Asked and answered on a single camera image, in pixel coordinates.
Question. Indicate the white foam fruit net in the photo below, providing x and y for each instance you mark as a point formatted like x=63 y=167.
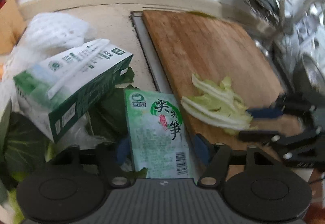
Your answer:
x=54 y=30

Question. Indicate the wooden cutting board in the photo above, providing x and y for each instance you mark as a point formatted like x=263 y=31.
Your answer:
x=214 y=49

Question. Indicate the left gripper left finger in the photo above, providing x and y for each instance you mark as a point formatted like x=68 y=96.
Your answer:
x=108 y=167

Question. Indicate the wooden knife block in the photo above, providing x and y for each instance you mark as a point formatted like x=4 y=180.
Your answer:
x=12 y=26

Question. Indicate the dark green leaf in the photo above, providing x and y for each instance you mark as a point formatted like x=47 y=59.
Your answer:
x=25 y=148

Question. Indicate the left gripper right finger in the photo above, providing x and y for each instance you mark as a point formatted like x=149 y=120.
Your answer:
x=215 y=157

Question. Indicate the green white milk carton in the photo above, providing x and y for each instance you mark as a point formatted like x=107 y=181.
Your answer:
x=56 y=92

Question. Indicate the pale cabbage leaf pile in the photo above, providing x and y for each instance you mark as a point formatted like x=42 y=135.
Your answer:
x=217 y=105

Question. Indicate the green bamboo shoot packet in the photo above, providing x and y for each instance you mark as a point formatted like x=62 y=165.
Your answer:
x=157 y=134

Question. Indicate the clear plastic bag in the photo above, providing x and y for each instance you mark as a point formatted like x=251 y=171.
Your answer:
x=81 y=134

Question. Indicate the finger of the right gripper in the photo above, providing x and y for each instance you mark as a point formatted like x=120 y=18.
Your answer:
x=265 y=113
x=256 y=135

